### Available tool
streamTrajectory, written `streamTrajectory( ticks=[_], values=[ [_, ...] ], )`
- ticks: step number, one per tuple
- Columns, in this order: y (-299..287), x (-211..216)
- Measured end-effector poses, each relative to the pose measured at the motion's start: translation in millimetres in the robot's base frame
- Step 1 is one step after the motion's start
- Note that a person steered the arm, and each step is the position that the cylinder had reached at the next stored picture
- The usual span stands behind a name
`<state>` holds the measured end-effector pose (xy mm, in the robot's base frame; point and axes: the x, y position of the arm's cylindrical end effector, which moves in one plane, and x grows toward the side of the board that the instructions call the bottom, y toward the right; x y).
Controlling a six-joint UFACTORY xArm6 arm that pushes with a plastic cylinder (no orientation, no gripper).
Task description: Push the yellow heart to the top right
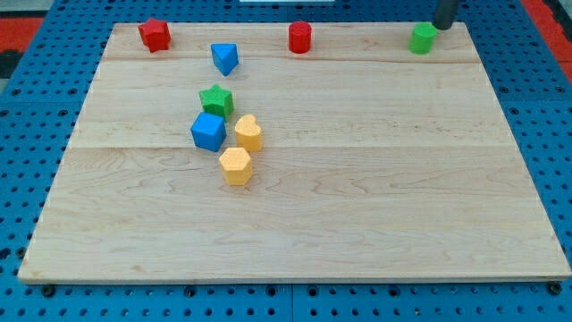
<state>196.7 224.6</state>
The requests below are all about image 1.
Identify yellow heart block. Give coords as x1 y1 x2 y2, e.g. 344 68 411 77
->
234 114 263 152

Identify yellow hexagon block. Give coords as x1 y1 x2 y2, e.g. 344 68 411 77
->
219 148 253 186

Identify wooden board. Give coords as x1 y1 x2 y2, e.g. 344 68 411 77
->
19 22 571 284

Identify blue cube block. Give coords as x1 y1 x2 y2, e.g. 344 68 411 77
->
190 112 226 152

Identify green star block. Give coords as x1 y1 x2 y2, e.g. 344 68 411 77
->
198 84 234 121

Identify blue triangle block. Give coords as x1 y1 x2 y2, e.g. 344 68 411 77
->
211 43 239 77

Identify red cylinder block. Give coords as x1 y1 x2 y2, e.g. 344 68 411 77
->
288 21 312 54

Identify red star block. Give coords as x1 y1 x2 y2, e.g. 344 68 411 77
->
138 18 172 53

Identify green cylinder block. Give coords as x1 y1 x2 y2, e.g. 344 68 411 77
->
408 22 438 55

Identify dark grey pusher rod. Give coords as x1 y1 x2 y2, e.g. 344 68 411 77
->
433 0 460 30

